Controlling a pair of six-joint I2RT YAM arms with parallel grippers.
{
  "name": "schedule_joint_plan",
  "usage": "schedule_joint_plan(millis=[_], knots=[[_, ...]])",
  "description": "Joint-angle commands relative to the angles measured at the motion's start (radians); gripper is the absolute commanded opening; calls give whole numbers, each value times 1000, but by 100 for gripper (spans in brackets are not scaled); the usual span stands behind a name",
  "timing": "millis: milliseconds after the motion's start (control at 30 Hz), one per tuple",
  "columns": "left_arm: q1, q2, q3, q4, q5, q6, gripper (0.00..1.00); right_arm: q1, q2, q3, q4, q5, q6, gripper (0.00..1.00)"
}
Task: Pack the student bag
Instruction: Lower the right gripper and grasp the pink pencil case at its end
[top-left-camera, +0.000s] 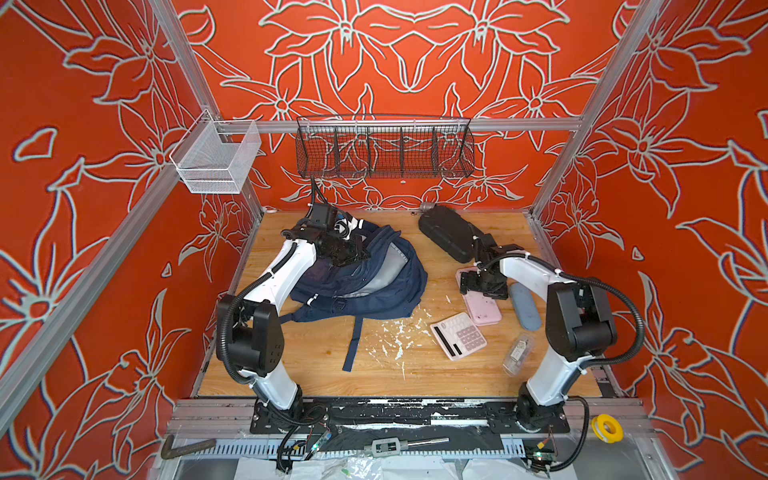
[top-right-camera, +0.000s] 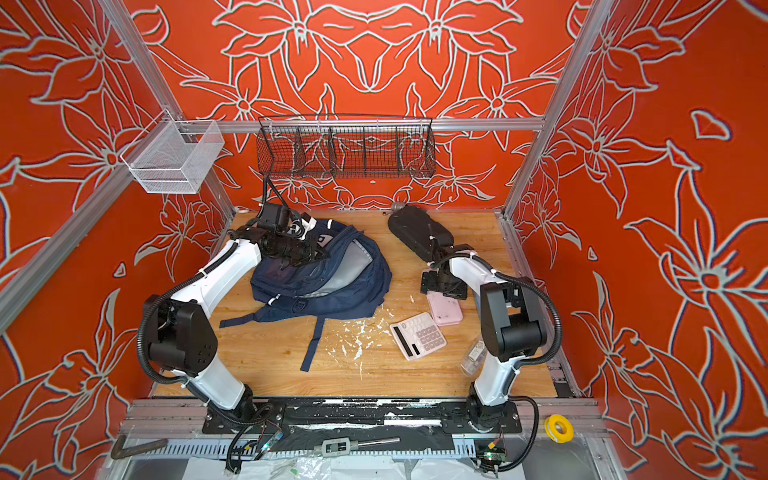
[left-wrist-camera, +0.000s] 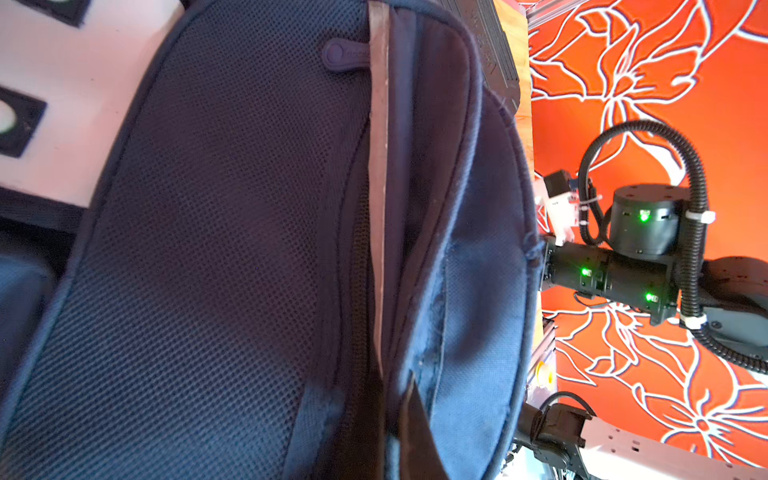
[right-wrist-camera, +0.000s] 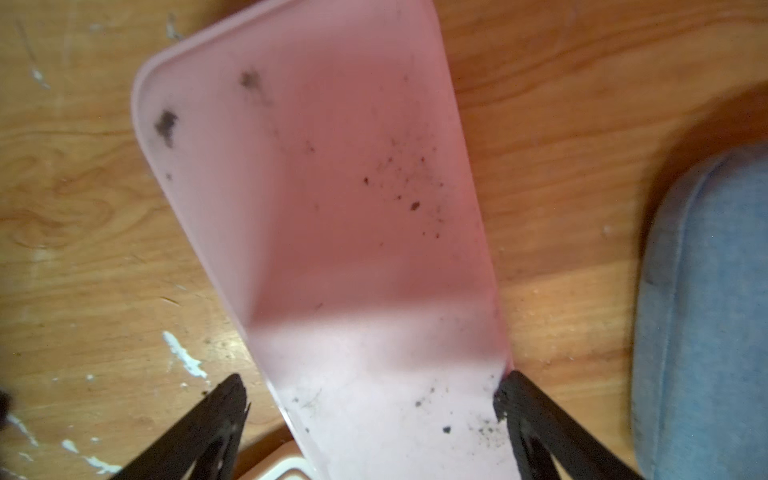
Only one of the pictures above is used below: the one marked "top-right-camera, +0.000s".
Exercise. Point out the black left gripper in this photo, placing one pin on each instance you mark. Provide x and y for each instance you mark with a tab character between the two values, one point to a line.
310	254

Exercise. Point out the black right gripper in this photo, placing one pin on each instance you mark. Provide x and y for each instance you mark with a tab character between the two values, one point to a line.
428	282

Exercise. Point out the pink pencil case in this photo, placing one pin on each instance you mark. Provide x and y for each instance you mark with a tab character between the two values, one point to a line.
445	311

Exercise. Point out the pink white calculator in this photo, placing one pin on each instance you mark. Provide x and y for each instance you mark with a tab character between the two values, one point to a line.
417	336

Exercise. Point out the navy blue student backpack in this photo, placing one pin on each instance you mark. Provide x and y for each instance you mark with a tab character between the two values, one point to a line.
350	283

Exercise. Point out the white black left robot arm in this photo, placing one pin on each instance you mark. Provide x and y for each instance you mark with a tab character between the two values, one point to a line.
175	340

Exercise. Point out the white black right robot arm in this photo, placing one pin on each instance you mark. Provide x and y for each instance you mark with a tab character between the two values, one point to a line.
519	323

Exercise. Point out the black hard zip case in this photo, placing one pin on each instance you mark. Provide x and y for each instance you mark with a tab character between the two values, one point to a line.
423	235

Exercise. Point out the yellow tape roll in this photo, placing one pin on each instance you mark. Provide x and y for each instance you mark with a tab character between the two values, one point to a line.
559	429

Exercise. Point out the brown bent metal bar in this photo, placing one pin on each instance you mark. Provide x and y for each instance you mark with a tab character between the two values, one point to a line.
120	450

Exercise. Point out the black wire wall basket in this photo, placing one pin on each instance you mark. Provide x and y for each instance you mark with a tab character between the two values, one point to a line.
346	147

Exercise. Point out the white wire mesh basket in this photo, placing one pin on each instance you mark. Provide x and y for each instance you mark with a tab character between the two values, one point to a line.
166	160

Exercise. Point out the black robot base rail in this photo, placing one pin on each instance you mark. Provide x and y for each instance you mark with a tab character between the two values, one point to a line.
451	415

